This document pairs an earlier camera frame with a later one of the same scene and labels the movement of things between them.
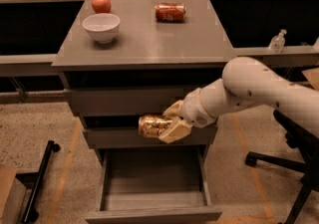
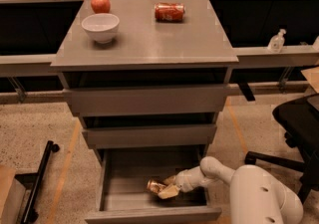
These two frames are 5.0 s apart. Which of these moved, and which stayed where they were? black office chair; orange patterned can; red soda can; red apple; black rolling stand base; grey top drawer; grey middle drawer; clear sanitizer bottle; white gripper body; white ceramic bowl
Moved: white gripper body; orange patterned can
Stayed: red apple; black office chair; clear sanitizer bottle; grey middle drawer; red soda can; black rolling stand base; grey top drawer; white ceramic bowl
